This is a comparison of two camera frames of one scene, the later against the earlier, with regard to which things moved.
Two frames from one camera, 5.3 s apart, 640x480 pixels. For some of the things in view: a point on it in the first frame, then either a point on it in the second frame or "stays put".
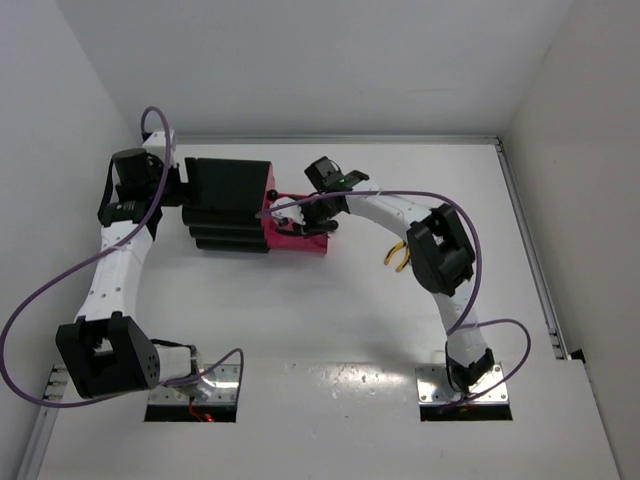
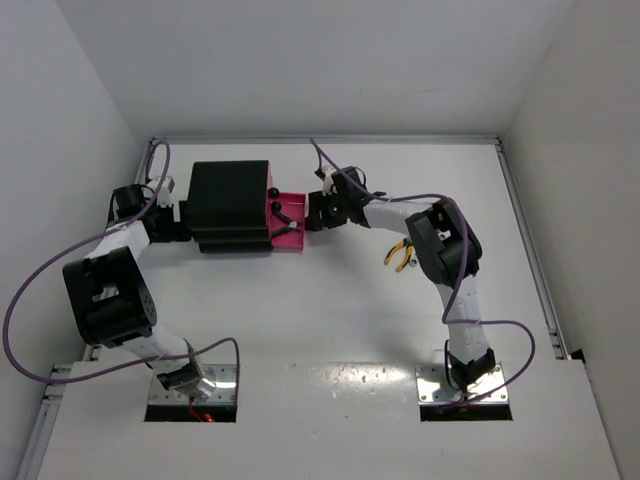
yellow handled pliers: [395, 248] stays put
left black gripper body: [174, 193] -> [168, 229]
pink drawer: [270, 196] -> [293, 206]
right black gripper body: [318, 216] stays put
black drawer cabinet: [225, 202] stays put
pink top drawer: [271, 192] stays put
